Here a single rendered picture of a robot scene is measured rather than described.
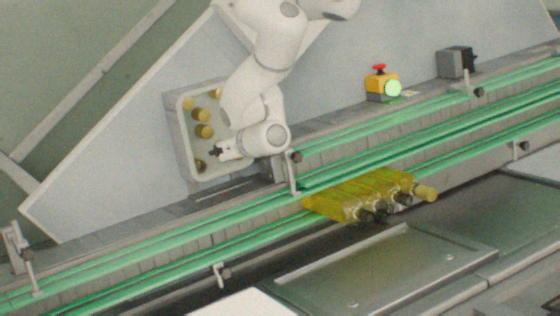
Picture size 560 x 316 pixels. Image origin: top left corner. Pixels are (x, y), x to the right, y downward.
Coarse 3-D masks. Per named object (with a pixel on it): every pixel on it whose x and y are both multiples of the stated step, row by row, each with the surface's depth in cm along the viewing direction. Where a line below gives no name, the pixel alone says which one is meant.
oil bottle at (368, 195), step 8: (336, 184) 195; (344, 184) 194; (352, 184) 193; (360, 184) 191; (352, 192) 188; (360, 192) 187; (368, 192) 186; (376, 192) 185; (368, 200) 184; (368, 208) 184
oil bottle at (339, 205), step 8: (320, 192) 191; (328, 192) 190; (336, 192) 189; (344, 192) 188; (304, 200) 196; (312, 200) 193; (320, 200) 189; (328, 200) 186; (336, 200) 184; (344, 200) 183; (352, 200) 182; (360, 200) 183; (312, 208) 194; (320, 208) 191; (328, 208) 187; (336, 208) 184; (344, 208) 181; (352, 208) 181; (328, 216) 188; (336, 216) 185; (344, 216) 182; (352, 216) 181
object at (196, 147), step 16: (192, 96) 187; (208, 96) 190; (192, 128) 189; (224, 128) 194; (192, 144) 190; (208, 144) 192; (192, 160) 183; (208, 160) 193; (240, 160) 193; (208, 176) 186
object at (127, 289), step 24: (528, 120) 238; (552, 120) 234; (480, 144) 225; (408, 168) 215; (432, 168) 211; (288, 216) 195; (312, 216) 192; (240, 240) 186; (264, 240) 184; (168, 264) 179; (192, 264) 177; (120, 288) 171; (144, 288) 169; (48, 312) 165; (72, 312) 163
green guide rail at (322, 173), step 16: (512, 96) 232; (528, 96) 229; (544, 96) 230; (480, 112) 223; (496, 112) 219; (432, 128) 214; (448, 128) 212; (384, 144) 207; (400, 144) 205; (416, 144) 205; (352, 160) 200; (368, 160) 197; (304, 176) 193; (320, 176) 191
